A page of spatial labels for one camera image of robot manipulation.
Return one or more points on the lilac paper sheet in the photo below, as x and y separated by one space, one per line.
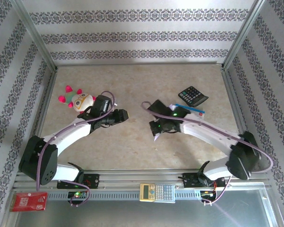
157 137

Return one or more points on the red packet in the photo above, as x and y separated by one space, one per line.
28 202

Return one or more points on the aluminium side rail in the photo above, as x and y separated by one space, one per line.
42 118
236 106

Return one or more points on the plush toy with pink feet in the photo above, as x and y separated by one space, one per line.
79 101

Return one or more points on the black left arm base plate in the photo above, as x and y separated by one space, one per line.
94 180

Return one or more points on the blue white packet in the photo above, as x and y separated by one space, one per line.
196 113

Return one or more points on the aluminium frame post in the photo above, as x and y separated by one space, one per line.
34 30
243 30

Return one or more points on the beige scientific calculator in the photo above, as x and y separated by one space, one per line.
156 192

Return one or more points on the wide aluminium mounting rail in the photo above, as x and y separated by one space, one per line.
137 177

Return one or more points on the thin aluminium wall rail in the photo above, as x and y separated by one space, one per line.
137 63

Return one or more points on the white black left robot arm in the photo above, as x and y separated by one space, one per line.
71 134

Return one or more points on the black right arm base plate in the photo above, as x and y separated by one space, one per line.
188 180

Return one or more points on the shiny steel sheet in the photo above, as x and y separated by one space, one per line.
132 215

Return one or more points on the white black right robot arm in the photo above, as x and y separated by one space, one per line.
203 133

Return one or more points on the black desk calculator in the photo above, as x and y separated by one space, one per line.
192 95

